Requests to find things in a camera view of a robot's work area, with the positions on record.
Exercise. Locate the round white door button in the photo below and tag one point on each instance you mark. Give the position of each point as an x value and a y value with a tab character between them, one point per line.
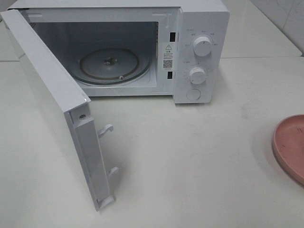
193	94

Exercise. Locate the white timer knob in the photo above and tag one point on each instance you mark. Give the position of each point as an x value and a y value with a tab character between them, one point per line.
197	75

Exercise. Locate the white microwave door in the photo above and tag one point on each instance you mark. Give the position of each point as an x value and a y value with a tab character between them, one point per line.
65	108

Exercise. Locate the pink round plate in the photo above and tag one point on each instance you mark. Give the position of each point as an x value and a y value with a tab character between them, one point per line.
288	146

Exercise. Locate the glass turntable plate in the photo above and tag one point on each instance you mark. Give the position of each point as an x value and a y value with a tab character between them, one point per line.
110	66

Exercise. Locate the white warning label sticker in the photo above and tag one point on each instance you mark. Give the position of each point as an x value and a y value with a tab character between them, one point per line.
168	55

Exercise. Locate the white microwave oven body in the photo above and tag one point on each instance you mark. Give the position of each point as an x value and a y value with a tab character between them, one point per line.
74	28

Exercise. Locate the white power knob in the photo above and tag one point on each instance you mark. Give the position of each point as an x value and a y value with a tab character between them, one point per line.
202	46

